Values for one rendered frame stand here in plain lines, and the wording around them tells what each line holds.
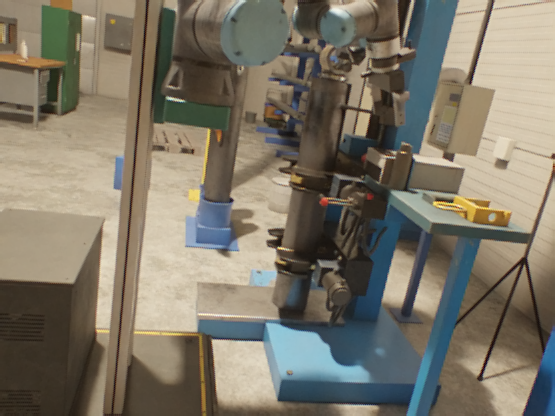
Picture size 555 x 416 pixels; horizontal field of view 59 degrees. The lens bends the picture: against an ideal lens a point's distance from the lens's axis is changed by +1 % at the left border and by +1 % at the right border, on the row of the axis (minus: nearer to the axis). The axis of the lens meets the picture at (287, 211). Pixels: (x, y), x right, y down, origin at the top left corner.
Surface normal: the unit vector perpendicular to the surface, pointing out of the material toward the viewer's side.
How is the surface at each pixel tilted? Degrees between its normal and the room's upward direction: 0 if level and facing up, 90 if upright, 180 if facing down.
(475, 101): 90
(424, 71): 90
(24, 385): 90
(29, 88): 90
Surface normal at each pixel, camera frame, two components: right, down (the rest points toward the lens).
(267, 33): 0.55, 0.40
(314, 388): 0.18, 0.31
